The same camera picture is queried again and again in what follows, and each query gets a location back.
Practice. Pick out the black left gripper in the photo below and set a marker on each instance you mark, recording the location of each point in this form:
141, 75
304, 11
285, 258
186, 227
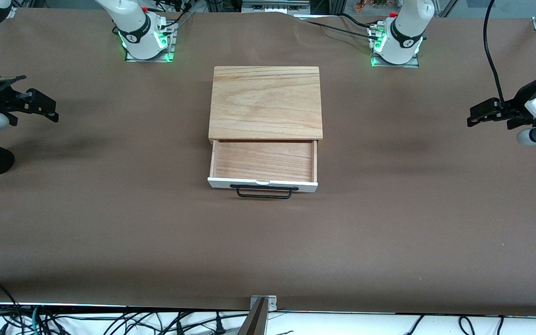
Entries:
522, 98

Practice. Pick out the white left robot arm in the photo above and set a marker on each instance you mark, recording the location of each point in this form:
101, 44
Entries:
405, 28

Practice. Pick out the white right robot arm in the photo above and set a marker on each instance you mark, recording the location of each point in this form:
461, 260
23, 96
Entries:
133, 28

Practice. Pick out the wooden drawer cabinet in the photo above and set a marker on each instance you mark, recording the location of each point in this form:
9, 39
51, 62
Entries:
265, 102

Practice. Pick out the grey power strip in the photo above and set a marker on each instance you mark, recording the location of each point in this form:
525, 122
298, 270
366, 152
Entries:
275, 5

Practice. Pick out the brown table cover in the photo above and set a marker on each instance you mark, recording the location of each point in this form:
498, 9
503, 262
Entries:
268, 260

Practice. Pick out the grey aluminium profile bar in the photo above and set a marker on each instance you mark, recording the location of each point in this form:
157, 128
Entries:
254, 321

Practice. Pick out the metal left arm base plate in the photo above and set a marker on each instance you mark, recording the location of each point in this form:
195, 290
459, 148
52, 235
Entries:
396, 64

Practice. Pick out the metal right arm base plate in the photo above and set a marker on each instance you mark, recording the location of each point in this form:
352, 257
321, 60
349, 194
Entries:
149, 57

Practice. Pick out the small metal corner bracket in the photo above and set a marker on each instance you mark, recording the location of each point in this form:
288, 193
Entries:
272, 303

